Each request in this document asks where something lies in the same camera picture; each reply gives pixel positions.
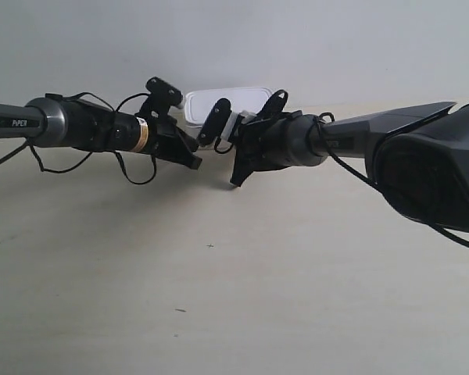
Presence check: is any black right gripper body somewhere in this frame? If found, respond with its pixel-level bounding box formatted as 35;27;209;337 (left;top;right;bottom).
234;112;297;172

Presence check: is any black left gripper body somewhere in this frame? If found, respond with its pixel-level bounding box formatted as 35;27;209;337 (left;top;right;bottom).
146;111;182;160

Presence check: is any white lidded plastic container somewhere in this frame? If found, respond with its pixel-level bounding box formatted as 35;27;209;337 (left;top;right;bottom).
183;87;273;148

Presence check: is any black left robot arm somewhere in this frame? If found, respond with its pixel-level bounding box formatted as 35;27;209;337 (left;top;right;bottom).
0;93;202;170

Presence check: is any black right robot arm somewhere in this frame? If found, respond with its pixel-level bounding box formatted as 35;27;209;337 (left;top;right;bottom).
231;102;469;233

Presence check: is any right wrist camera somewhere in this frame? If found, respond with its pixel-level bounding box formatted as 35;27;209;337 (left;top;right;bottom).
197;98;244;146

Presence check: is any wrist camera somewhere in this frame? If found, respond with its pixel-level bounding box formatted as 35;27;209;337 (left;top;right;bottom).
141;77;184;116
197;98;244;146

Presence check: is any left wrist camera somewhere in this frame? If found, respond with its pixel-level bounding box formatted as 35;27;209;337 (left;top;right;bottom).
141;77;184;116

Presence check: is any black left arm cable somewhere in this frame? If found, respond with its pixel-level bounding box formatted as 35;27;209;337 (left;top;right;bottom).
0;91;159;184

